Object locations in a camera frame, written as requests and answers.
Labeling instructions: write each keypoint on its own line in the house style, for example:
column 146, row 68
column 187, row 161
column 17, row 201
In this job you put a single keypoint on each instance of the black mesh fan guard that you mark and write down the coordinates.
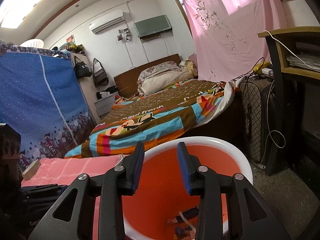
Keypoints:
column 254, row 99

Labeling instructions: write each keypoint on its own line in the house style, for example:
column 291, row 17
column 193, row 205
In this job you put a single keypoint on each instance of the blue fabric wardrobe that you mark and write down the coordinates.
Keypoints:
column 42, row 100

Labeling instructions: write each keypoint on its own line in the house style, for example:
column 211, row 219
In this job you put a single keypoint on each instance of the pink checked blanket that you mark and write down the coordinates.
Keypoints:
column 64, row 172

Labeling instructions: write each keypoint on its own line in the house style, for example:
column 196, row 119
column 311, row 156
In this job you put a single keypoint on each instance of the colourful striped bed quilt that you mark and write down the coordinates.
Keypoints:
column 157, row 118

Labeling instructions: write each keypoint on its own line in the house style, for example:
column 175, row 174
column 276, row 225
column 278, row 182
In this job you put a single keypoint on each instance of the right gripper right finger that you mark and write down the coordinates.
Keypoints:
column 249, row 217

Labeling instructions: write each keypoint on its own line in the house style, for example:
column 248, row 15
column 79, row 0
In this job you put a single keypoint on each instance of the grey nightstand drawers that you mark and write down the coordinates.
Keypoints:
column 104, row 105

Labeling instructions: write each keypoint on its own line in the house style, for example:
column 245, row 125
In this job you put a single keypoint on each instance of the white air conditioner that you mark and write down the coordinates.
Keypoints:
column 106, row 21

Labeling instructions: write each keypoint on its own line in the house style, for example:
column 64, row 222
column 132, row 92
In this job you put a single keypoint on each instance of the thick old book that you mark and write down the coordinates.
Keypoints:
column 31, row 170

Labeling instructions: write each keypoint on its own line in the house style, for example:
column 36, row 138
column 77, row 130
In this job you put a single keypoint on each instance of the ceiling light panel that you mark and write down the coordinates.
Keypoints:
column 13, row 12

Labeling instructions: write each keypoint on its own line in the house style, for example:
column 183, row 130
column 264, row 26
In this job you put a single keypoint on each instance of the dark blue snack wrapper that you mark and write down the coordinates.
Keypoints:
column 186, row 233

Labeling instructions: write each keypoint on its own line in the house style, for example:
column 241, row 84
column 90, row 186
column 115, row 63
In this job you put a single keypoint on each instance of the black hanging bag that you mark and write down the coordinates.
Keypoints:
column 81, row 68

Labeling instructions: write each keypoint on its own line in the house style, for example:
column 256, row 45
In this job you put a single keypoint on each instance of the grey hanging tote bag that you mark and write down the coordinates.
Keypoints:
column 100, row 76

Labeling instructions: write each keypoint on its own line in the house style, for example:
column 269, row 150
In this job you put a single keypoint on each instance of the green wall panel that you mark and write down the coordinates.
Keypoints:
column 152, row 26

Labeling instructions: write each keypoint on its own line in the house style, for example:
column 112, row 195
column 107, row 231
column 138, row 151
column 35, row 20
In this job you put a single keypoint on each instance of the pink hanging sheet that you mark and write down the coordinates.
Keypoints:
column 225, row 33

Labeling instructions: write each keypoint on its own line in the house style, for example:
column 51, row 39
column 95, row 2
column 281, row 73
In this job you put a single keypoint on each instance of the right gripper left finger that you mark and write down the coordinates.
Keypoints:
column 72, row 215

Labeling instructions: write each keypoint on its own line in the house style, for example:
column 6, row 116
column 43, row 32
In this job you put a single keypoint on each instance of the beige floral pillow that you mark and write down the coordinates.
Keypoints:
column 155, row 78

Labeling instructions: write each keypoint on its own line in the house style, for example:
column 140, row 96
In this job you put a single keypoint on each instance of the wooden desk shelf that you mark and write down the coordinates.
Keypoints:
column 294, row 55

